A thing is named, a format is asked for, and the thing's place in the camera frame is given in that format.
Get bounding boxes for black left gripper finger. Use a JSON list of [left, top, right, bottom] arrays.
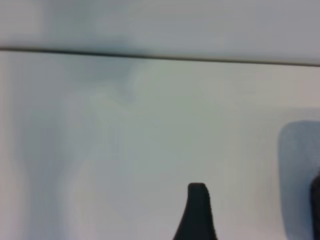
[[172, 182, 219, 240]]

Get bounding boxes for dark brown wicker basket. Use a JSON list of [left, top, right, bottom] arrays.
[[309, 174, 320, 240]]

